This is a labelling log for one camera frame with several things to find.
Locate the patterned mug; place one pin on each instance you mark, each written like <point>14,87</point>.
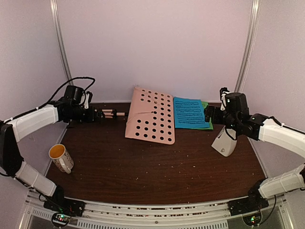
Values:
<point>61,158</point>

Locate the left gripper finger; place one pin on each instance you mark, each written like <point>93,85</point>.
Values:
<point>106,111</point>
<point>100,117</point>

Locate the green sheet music paper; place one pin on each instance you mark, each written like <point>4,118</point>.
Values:
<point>205,105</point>

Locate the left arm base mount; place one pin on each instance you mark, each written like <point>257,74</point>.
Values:
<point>69,207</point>

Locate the blue sheet music paper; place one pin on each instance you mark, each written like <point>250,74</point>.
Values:
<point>189,114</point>

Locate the pink music stand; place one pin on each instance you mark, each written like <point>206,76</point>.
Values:
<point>150,117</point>

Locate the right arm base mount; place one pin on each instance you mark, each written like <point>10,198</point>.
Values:
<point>245,205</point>

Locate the aluminium front rail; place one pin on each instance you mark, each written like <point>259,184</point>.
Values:
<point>206,215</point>

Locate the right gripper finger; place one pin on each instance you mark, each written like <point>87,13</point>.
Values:
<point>209,109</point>
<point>208,119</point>

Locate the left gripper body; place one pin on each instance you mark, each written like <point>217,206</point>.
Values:
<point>86,117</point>

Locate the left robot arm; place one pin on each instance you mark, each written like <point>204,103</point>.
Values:
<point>73,106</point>

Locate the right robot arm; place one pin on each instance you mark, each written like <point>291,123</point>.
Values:
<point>233,114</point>

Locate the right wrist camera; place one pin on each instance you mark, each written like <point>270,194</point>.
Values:
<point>223,92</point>

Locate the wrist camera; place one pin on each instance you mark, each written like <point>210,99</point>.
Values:
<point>86,99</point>
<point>223,92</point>

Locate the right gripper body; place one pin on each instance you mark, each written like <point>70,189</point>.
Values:
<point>217,119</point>

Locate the white metronome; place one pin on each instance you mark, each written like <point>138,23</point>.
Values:
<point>225,142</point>

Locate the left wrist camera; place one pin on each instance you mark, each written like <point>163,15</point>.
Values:
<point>86,99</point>

